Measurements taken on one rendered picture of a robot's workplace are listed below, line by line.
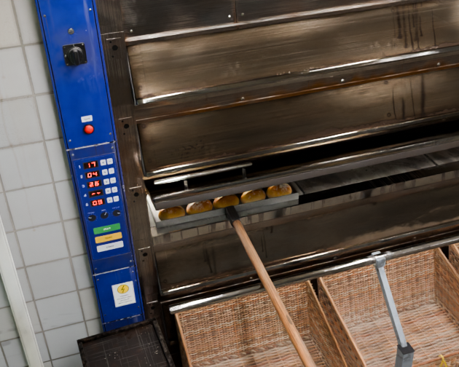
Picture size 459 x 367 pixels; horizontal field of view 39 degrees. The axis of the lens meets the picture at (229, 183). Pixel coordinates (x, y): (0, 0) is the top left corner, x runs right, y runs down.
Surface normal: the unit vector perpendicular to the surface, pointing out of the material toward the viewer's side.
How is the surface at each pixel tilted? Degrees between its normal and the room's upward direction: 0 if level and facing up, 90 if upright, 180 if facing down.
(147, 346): 0
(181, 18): 90
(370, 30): 70
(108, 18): 90
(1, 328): 90
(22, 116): 90
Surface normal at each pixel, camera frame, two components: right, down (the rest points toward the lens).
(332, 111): 0.27, 0.18
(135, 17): 0.30, 0.50
